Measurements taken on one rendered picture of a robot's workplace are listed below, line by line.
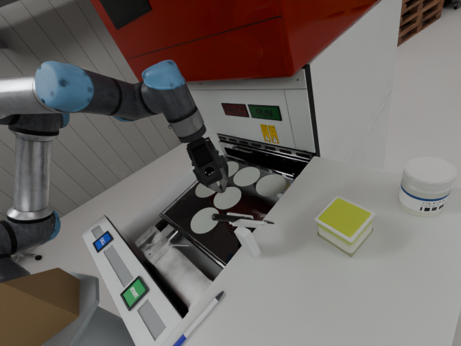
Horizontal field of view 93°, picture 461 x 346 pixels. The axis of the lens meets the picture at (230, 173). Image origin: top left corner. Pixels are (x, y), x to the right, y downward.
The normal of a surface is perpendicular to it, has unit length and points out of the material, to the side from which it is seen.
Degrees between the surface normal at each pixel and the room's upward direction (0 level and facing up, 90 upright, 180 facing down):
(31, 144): 86
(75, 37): 90
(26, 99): 81
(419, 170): 0
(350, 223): 0
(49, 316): 90
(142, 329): 0
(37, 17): 90
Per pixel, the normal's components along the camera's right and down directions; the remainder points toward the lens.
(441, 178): -0.33, -0.73
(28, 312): 0.51, 0.39
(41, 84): -0.37, 0.14
